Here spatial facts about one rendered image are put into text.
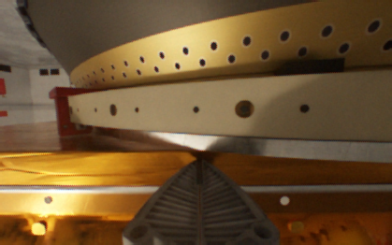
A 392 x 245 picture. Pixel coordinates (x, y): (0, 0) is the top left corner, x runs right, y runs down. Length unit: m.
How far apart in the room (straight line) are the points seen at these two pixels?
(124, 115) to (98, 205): 0.13
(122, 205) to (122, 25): 0.23
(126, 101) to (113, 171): 0.09
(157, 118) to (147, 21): 0.11
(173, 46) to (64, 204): 0.25
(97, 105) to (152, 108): 0.10
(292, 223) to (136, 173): 0.21
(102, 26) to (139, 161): 0.18
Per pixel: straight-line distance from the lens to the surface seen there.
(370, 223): 0.32
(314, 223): 0.27
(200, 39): 0.17
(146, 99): 0.16
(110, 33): 0.25
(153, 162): 0.20
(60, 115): 0.37
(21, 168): 0.30
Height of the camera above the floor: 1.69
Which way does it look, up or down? 6 degrees up
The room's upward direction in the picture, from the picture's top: 179 degrees clockwise
